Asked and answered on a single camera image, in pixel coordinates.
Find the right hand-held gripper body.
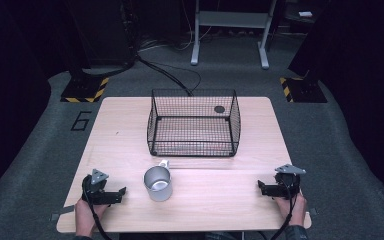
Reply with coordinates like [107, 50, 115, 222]
[271, 163, 307, 201]

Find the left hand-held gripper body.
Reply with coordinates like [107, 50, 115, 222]
[81, 168, 114, 205]

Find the person's right hand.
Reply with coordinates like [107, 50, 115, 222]
[274, 191, 308, 228]

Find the person's left hand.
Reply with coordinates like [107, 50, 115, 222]
[74, 197, 110, 238]

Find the silver metal cup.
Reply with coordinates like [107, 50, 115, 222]
[142, 159, 174, 203]

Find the black equipment column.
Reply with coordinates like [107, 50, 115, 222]
[63, 0, 138, 78]

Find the white metal stand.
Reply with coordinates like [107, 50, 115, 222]
[190, 0, 278, 70]

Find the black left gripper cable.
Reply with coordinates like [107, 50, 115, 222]
[82, 174, 114, 240]

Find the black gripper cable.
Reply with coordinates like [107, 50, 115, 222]
[82, 174, 114, 240]
[269, 173, 298, 240]

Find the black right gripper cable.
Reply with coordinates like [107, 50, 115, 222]
[269, 173, 298, 240]

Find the black wire mesh basket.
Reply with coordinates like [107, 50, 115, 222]
[146, 88, 242, 158]

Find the black yellow striped base plate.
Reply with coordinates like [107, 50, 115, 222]
[278, 76, 328, 104]
[60, 76, 110, 104]

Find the black floor cable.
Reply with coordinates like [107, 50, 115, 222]
[135, 54, 203, 98]

